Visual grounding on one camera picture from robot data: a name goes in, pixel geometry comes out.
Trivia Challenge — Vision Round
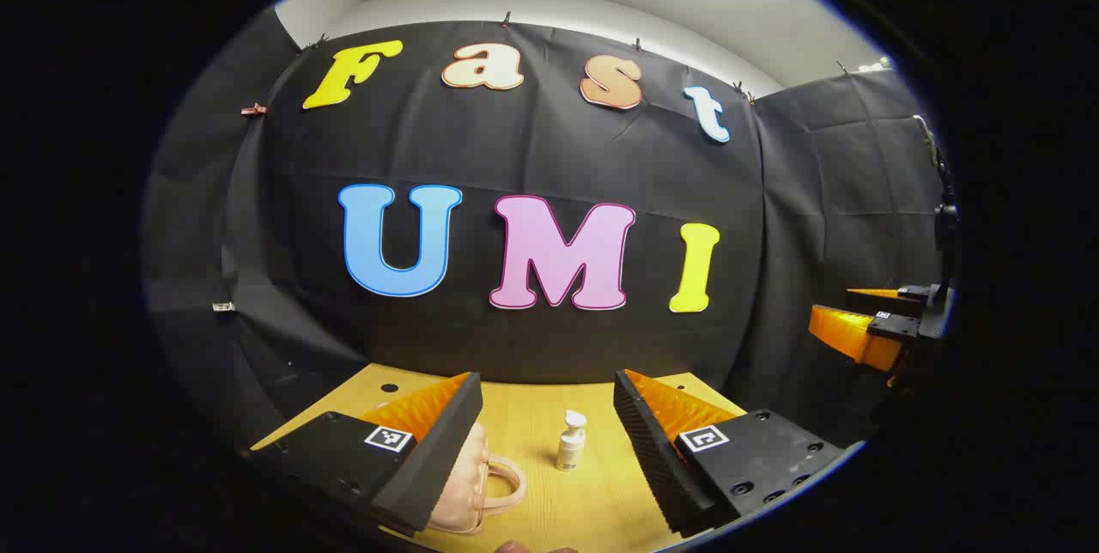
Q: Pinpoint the white pump bottle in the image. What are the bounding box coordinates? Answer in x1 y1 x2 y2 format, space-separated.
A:
556 410 588 472

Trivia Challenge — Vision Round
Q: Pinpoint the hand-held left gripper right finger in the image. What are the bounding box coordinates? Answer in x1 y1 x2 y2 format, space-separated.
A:
613 368 864 538

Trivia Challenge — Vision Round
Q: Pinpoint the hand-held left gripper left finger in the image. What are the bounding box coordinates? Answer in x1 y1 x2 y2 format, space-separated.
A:
249 371 484 537

